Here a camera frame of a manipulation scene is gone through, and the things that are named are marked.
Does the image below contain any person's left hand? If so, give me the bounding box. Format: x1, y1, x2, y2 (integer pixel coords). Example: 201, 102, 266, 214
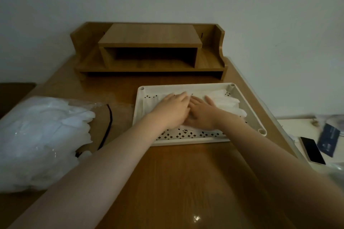
149, 91, 191, 130

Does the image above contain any person's right hand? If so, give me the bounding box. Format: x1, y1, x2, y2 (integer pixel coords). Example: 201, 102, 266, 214
184, 96, 224, 131

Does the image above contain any white cloth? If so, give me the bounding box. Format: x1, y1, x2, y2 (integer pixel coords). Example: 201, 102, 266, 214
142, 89, 247, 133

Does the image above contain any person's left forearm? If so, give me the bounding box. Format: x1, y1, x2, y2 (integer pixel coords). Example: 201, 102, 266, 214
8, 113, 169, 229

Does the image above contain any person's right forearm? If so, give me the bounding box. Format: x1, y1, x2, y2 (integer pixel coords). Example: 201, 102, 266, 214
214, 110, 344, 229

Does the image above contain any white perforated plastic tray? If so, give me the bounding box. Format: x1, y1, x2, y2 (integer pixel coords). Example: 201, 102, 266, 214
132, 83, 267, 147

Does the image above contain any wooden desk organizer shelf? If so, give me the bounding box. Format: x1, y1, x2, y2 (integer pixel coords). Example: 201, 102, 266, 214
70, 22, 228, 81

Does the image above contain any white side table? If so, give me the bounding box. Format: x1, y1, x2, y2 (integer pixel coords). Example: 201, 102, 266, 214
276, 117, 344, 176

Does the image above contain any black smartphone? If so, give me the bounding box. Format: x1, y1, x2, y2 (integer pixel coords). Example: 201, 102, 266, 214
299, 137, 326, 165

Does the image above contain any dark blue card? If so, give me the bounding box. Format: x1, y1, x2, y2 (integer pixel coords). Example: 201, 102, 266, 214
317, 123, 341, 158

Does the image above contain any clear bag of white cloths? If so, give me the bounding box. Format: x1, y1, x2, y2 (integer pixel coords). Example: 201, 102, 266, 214
0, 96, 135, 193

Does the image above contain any dark wooden furniture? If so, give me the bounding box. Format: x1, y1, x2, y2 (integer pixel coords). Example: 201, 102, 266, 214
0, 82, 37, 119

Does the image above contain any black cord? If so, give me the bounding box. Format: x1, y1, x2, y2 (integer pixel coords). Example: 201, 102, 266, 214
75, 104, 113, 157

